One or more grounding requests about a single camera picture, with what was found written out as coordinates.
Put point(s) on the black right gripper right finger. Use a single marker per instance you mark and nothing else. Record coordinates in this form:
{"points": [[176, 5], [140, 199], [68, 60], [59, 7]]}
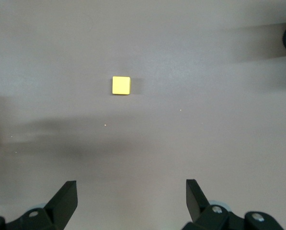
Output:
{"points": [[197, 203]]}

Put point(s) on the yellow cube block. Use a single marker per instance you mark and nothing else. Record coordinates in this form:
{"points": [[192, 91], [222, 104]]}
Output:
{"points": [[120, 85]]}

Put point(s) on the brown table mat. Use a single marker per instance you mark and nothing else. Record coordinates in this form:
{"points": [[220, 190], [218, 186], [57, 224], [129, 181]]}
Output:
{"points": [[157, 155]]}

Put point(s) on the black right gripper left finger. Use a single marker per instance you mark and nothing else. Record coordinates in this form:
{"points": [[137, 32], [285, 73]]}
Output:
{"points": [[61, 206]]}

